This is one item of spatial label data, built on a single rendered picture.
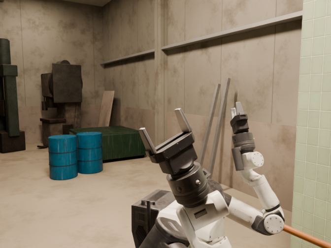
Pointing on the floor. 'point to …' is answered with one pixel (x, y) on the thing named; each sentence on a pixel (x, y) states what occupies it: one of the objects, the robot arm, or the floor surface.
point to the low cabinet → (117, 142)
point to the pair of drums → (75, 155)
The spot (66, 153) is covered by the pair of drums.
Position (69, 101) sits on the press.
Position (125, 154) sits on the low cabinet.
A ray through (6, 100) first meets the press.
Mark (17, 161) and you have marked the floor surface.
